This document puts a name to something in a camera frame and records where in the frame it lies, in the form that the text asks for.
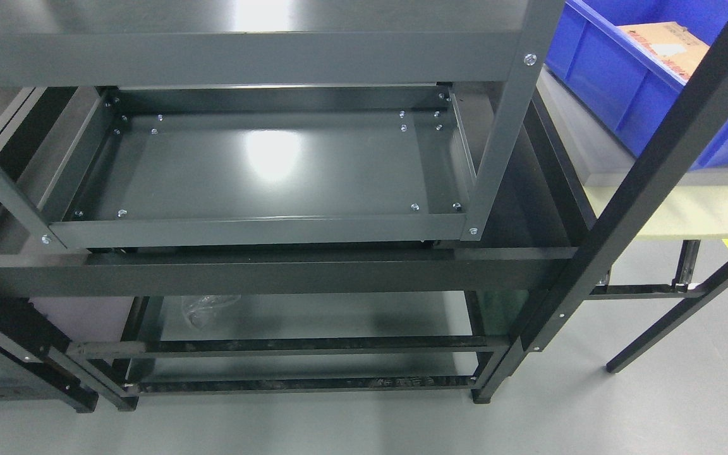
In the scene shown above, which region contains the crumpled clear plastic wrap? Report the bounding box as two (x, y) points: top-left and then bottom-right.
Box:
(180, 294), (241, 329)

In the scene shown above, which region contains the grey metal shelf unit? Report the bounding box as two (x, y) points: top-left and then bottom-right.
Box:
(0, 1), (564, 252)

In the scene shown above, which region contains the black metal shelf rack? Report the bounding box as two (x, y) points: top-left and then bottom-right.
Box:
(0, 10), (728, 413)

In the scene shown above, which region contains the cardboard box in bin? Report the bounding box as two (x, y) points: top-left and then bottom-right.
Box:
(618, 22), (710, 82)

